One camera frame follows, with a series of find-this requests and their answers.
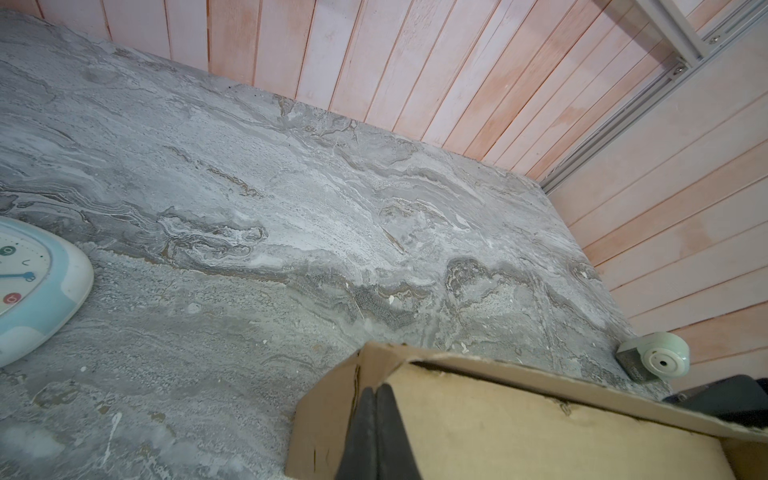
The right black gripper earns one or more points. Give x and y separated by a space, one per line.
738 399

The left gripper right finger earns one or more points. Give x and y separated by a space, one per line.
395 456

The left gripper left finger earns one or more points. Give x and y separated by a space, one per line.
359 459

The brown cardboard box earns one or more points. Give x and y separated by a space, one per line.
473 418

